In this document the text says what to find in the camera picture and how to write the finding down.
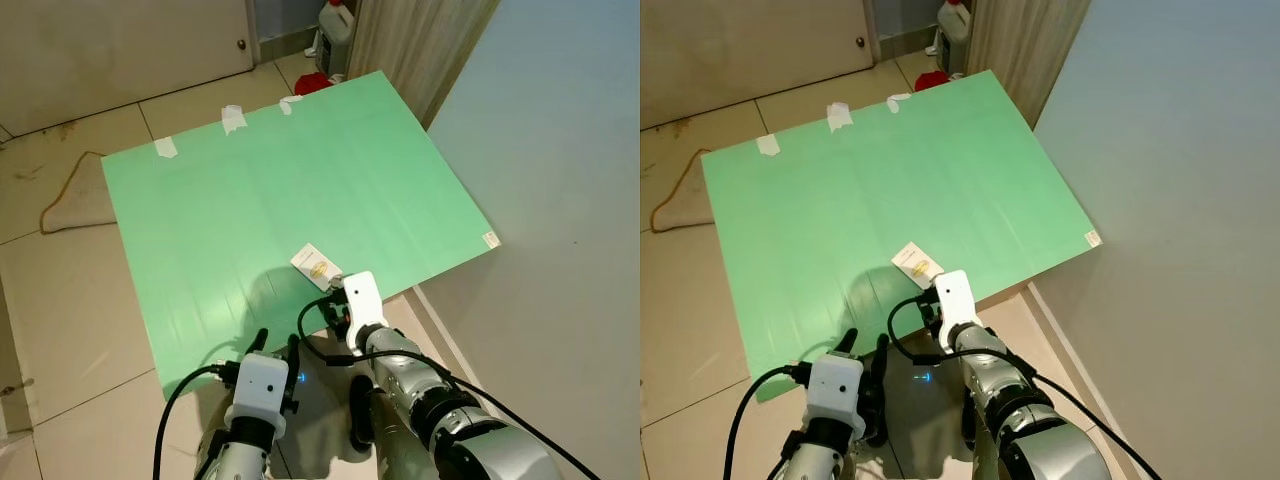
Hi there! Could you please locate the white tag with yellow print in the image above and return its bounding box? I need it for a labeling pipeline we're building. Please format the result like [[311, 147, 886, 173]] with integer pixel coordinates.
[[891, 241, 945, 285], [291, 243, 344, 287]]

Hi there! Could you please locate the green floor mat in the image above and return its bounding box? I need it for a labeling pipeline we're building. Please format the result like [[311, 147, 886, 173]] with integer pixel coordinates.
[[700, 69, 1103, 403], [101, 70, 499, 401]]

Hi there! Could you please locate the beige floor rug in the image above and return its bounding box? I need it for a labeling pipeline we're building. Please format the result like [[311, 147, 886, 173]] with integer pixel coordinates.
[[40, 151, 117, 235], [652, 148, 716, 233]]

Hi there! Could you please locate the wood grain panel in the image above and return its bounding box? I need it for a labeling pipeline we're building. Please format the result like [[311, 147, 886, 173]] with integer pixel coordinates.
[[345, 0, 501, 129], [965, 0, 1093, 129]]

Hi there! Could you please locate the white plastic jug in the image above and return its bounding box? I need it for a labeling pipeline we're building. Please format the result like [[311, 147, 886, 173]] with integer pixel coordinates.
[[316, 0, 358, 77], [934, 0, 973, 74]]

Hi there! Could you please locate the beige door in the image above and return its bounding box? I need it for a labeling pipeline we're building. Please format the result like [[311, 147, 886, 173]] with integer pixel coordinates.
[[640, 0, 875, 130], [0, 0, 256, 137]]

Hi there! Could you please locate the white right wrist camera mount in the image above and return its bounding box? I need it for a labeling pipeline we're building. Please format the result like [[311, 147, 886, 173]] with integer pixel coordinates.
[[343, 271, 388, 347], [935, 269, 982, 347]]

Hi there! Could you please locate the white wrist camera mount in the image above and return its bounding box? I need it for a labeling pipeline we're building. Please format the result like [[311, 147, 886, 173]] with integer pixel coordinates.
[[935, 269, 982, 347], [806, 354, 866, 417], [343, 271, 388, 347], [232, 351, 292, 417]]

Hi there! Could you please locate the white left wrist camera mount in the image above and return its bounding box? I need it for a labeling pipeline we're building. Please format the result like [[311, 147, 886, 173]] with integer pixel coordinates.
[[806, 354, 866, 417], [232, 351, 292, 417]]

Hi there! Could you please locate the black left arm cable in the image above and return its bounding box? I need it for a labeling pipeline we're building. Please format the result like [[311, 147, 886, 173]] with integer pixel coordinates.
[[721, 364, 810, 480], [152, 364, 237, 480]]

